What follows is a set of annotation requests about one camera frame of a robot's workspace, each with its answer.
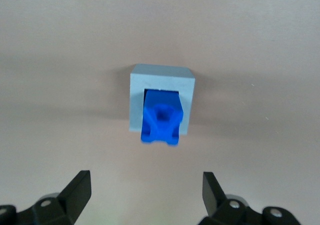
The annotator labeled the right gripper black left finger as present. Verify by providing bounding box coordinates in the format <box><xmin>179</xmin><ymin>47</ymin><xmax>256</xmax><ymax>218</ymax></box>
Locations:
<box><xmin>0</xmin><ymin>169</ymin><xmax>92</xmax><ymax>225</ymax></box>

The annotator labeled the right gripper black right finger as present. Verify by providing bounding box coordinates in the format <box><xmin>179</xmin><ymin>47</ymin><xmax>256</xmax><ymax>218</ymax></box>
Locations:
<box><xmin>199</xmin><ymin>171</ymin><xmax>301</xmax><ymax>225</ymax></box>

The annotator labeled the blue plastic part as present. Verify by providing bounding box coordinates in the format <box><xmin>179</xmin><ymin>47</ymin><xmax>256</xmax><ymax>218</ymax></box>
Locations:
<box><xmin>139</xmin><ymin>88</ymin><xmax>185</xmax><ymax>148</ymax></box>

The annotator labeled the gray cube base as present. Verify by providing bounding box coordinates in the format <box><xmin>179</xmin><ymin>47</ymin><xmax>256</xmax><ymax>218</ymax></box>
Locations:
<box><xmin>128</xmin><ymin>63</ymin><xmax>196</xmax><ymax>136</ymax></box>

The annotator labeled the brown table cover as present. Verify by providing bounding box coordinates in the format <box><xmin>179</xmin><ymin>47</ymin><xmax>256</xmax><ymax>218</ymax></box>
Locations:
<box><xmin>0</xmin><ymin>0</ymin><xmax>320</xmax><ymax>225</ymax></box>

